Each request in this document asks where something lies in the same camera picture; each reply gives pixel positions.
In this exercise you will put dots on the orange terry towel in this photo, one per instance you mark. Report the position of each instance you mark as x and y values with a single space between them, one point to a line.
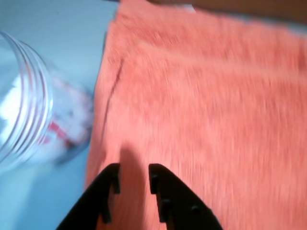
216 119

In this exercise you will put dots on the grey table mat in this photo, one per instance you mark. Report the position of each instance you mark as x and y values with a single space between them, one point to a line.
60 24

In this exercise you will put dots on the red white paper label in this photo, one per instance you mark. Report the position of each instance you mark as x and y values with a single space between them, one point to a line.
58 130

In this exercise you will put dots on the clear plastic jar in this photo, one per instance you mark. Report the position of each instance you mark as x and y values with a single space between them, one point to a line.
28 95

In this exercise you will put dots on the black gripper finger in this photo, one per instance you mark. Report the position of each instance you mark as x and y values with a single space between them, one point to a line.
93 203
184 206

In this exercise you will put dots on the brown cardboard monitor box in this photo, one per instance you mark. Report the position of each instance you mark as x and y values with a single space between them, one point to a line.
239 7

